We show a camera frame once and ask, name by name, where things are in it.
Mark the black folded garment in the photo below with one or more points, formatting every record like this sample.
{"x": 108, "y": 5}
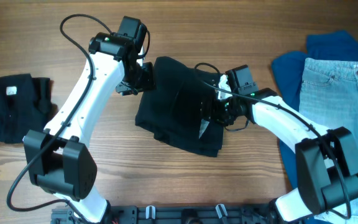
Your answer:
{"x": 25, "y": 104}

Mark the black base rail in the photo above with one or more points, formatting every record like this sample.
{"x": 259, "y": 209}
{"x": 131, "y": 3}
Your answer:
{"x": 218, "y": 214}

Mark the light blue jeans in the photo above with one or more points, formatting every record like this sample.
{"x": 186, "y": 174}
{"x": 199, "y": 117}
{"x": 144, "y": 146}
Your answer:
{"x": 329, "y": 96}

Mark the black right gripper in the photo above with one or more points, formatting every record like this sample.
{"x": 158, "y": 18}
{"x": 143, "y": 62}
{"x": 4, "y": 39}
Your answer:
{"x": 217, "y": 119}

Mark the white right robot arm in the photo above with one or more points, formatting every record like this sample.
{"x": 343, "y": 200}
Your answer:
{"x": 326, "y": 159}

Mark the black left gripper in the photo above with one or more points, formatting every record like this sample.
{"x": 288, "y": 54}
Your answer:
{"x": 148, "y": 84}

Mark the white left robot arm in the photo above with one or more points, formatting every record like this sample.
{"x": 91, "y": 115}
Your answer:
{"x": 58, "y": 159}

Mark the black shorts white lining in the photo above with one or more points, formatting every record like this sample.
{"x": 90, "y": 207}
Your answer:
{"x": 172, "y": 111}

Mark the blue shirt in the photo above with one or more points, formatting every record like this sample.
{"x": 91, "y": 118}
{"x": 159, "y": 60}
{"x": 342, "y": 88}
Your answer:
{"x": 288, "y": 68}

